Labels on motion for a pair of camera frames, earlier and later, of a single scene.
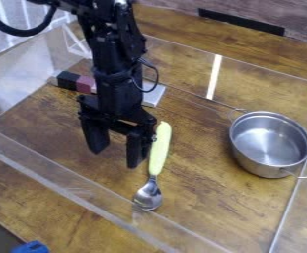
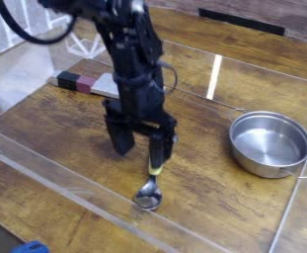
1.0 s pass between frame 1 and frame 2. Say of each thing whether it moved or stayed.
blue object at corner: stayed
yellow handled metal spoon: stayed
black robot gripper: moved
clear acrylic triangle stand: stayed
